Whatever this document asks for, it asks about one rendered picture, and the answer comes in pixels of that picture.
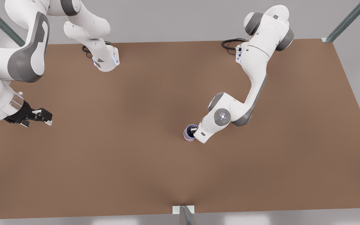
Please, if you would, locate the purple cup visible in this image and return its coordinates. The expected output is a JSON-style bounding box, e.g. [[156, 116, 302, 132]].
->
[[183, 124, 198, 141]]

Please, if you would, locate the black cable loop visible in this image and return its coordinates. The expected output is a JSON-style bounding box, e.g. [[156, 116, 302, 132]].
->
[[82, 41, 113, 59], [221, 38, 248, 56]]

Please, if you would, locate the silver frame post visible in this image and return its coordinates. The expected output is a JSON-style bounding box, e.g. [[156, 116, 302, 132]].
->
[[0, 0, 26, 47], [172, 205, 199, 225], [321, 0, 360, 43]]

